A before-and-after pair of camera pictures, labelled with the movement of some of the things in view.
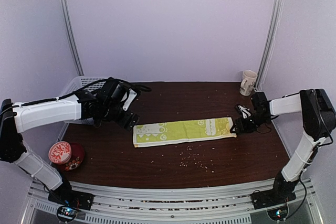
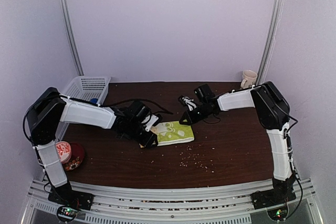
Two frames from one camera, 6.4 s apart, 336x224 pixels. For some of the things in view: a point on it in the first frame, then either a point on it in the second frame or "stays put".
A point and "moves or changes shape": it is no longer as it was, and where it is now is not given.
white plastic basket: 78,83 stays put
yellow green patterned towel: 173,132 moves or changes shape
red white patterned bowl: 60,152 stays put
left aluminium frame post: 67,22 stays put
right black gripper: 245,129 → 190,118
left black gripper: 129,126 → 147,141
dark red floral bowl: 77,153 stays put
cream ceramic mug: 248,82 stays put
